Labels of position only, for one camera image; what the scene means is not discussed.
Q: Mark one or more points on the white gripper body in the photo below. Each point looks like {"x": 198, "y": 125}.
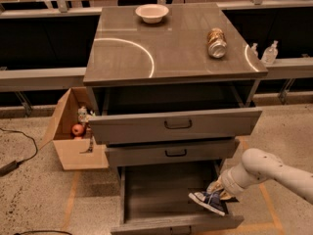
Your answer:
{"x": 227, "y": 183}

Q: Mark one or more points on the blue chip bag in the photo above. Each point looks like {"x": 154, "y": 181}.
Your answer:
{"x": 209, "y": 201}

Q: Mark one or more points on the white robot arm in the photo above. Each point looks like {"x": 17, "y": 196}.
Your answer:
{"x": 257, "y": 166}

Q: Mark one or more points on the middle grey drawer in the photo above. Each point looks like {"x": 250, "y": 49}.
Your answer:
{"x": 167, "y": 153}

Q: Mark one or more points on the grey drawer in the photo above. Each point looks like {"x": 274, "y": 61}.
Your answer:
{"x": 155, "y": 200}
{"x": 174, "y": 126}
{"x": 167, "y": 153}

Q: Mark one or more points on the top grey drawer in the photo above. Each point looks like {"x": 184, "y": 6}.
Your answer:
{"x": 174, "y": 126}

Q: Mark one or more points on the bottom grey drawer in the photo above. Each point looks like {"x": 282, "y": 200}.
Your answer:
{"x": 155, "y": 200}

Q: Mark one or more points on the grey drawer cabinet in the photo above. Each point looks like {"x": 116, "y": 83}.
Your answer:
{"x": 127, "y": 51}

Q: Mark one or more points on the clear pump bottle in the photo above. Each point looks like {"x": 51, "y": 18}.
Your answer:
{"x": 270, "y": 54}

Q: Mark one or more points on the brown jar with silver lid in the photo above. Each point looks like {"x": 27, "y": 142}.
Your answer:
{"x": 216, "y": 43}

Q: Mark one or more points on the cardboard box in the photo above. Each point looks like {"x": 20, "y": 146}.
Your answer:
{"x": 74, "y": 153}

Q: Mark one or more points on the red apple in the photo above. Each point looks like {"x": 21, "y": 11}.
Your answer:
{"x": 78, "y": 130}

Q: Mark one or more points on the white bowl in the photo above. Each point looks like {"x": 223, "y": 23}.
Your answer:
{"x": 152, "y": 13}

